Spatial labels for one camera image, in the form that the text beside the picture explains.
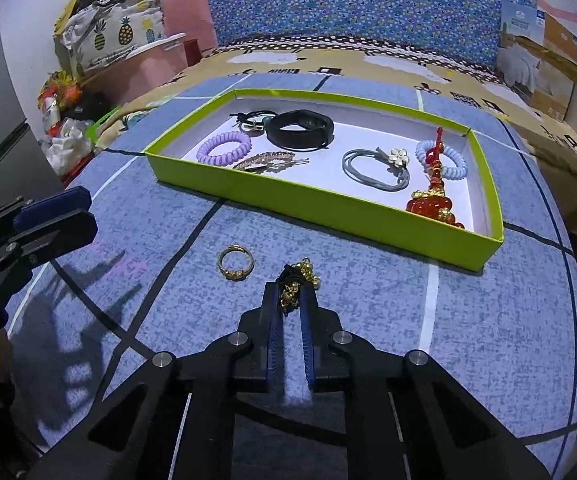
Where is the pink crystal bracelet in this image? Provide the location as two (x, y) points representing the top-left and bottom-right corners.
(232, 149), (311, 175)

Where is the black wristband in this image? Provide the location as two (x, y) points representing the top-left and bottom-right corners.
(264, 110), (334, 152)

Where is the pineapple print fabric bag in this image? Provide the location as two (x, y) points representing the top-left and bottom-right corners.
(54, 0), (167, 79)

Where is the gold ring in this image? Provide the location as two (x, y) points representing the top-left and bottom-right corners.
(216, 244), (256, 282)

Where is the black gold bead bracelet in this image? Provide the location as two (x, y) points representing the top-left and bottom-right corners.
(275, 257), (323, 316)

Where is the blue checked bed cover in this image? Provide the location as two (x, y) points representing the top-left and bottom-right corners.
(8, 74), (577, 476)

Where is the red knot tassel charm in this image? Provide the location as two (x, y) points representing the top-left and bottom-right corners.
(424, 127), (445, 196)

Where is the black hair tie with charm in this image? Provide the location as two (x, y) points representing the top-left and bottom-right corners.
(228, 109), (279, 137)

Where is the purple spiral hair tie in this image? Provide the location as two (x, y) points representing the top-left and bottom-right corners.
(195, 130), (254, 167)

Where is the green shallow tray box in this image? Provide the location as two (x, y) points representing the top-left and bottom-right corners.
(145, 89), (505, 271)

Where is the cardboard bedding box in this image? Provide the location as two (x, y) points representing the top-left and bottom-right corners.
(497, 1), (577, 122)

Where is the colourful clutter pile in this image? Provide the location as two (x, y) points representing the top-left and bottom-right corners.
(37, 70), (113, 183)

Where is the red bead bracelet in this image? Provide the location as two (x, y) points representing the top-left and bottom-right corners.
(405, 187), (466, 230)

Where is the pink storage box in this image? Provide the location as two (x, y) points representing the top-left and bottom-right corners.
(81, 32), (188, 105)

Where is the light blue spiral hair tie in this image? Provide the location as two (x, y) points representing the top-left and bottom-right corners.
(414, 138), (469, 181)

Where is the grey flower hair tie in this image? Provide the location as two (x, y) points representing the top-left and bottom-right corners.
(341, 146), (413, 194)

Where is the beige patterned bed sheet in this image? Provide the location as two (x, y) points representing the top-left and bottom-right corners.
(94, 36), (577, 177)

